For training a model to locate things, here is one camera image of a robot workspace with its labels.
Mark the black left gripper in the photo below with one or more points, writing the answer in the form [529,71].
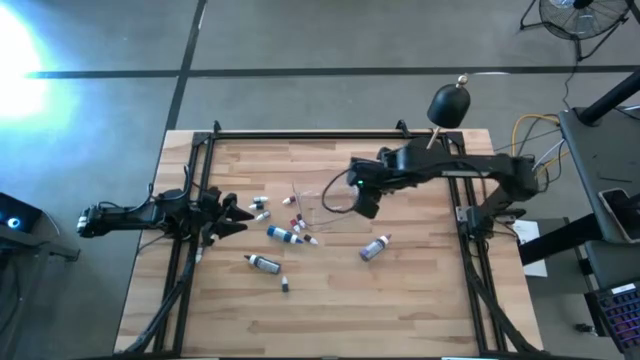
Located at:
[212,222]

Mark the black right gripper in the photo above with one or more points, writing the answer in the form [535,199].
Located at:
[367,175]

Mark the small dark food coloring bottle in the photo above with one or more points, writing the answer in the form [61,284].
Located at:
[263,215]
[260,199]
[256,205]

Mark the large purple food coloring bottle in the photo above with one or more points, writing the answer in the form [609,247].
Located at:
[375,247]

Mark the large black food coloring bottle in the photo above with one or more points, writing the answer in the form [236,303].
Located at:
[262,263]

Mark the large blue food coloring bottle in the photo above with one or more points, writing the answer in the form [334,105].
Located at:
[284,234]

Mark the small black food coloring bottle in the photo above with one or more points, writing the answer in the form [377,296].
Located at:
[284,284]

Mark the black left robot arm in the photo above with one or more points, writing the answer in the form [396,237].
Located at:
[125,216]

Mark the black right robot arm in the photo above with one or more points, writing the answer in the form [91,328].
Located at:
[475,167]

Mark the small brown food coloring bottle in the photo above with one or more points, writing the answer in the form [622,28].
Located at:
[310,239]

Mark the clear plastic bin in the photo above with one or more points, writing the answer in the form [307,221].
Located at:
[312,207]

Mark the black desk lamp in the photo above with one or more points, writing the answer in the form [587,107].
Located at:
[448,107]

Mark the white paper sheet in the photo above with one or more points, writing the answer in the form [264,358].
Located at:
[529,232]

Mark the black desk beam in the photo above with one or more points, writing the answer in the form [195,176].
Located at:
[560,242]

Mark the black stand with blue light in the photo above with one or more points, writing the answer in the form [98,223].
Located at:
[20,217]

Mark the grey desk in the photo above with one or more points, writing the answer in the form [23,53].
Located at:
[590,150]

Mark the small black object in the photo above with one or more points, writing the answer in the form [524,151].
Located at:
[585,329]

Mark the smartphone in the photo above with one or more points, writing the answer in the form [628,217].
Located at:
[622,212]

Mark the black slanted pole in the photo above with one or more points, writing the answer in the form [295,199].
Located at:
[612,97]

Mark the backlit keyboard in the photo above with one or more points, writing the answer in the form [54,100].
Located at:
[622,315]

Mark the black floor fan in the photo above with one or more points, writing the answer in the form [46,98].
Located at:
[582,22]

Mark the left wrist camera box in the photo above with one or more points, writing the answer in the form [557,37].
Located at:
[211,196]

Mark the black aluminium rig frame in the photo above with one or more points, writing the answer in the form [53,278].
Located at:
[325,135]

